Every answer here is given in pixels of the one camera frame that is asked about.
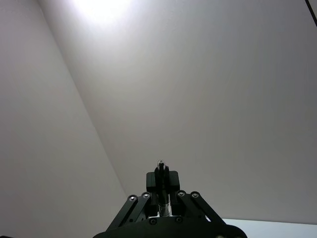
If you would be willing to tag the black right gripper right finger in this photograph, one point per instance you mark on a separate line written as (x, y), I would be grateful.
(173, 181)

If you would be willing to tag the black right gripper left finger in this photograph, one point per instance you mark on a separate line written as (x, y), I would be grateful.
(151, 182)

